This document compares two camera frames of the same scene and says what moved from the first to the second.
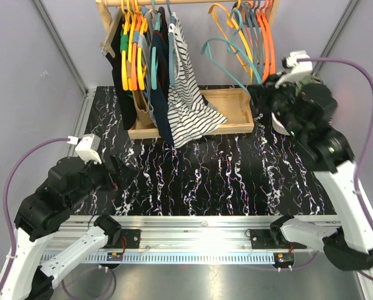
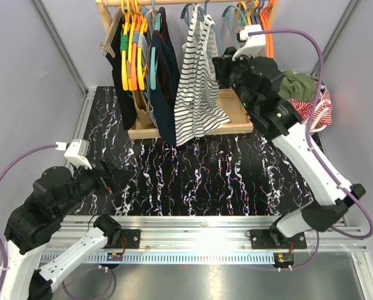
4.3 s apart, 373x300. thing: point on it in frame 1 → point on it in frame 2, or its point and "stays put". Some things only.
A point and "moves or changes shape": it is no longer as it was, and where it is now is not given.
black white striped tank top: (189, 113) moves or changes shape
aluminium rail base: (179, 239) stays put
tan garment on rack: (144, 120) stays put
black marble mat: (260, 172) stays put
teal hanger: (231, 48) → (227, 12)
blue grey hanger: (172, 27) → (201, 14)
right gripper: (270, 90) → (224, 64)
